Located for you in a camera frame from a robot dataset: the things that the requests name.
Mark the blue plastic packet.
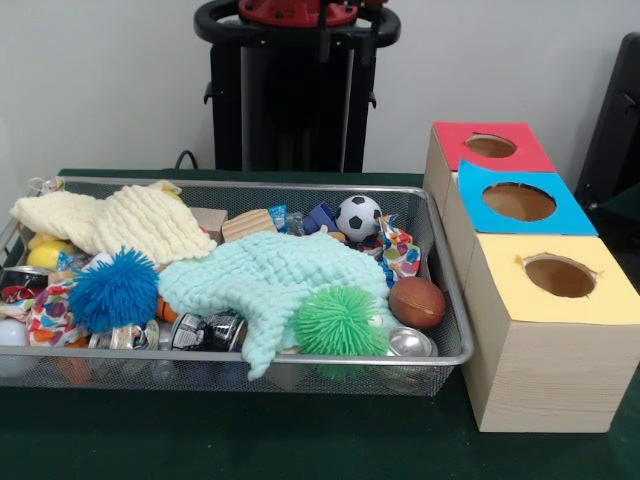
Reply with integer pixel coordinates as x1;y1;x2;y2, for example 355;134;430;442
267;203;306;236

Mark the ridged wooden block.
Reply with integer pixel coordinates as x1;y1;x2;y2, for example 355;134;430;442
221;208;279;245

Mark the plain wooden cube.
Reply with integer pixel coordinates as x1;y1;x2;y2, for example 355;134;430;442
188;206;229;242

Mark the shallow clear mesh bin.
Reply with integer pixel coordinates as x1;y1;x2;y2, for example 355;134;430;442
0;175;475;397

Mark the wooden box with three holes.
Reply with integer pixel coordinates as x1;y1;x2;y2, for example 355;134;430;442
422;121;640;434

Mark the small black white soccer ball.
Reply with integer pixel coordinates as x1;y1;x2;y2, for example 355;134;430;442
333;194;382;243

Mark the mint green knit cloth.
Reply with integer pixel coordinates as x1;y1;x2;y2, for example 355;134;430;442
157;230;391;382

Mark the colourful dotted cloth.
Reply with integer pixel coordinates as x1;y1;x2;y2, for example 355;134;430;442
373;213;422;289

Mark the green spiky rubber ball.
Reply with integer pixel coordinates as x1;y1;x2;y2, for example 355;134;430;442
293;285;391;358

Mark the small brown football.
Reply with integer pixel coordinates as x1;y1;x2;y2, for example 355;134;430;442
388;276;447;330

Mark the plain silver can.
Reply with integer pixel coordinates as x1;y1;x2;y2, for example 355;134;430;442
384;326;440;359

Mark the black printed can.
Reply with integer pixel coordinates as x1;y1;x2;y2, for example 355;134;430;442
169;311;248;353

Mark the cream knit cloth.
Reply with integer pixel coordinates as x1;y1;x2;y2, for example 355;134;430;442
9;180;219;265

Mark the dark green tablecloth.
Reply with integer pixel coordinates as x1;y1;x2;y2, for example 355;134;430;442
0;168;640;480
588;198;640;301

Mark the blue spiky rubber ball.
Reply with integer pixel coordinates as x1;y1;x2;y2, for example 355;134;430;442
67;245;161;335

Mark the black upright panel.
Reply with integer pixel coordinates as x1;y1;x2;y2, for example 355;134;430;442
573;32;640;211

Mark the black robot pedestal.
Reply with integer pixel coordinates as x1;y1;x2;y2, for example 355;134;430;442
193;0;401;174

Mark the black cable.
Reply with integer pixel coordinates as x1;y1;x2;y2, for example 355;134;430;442
173;149;201;172

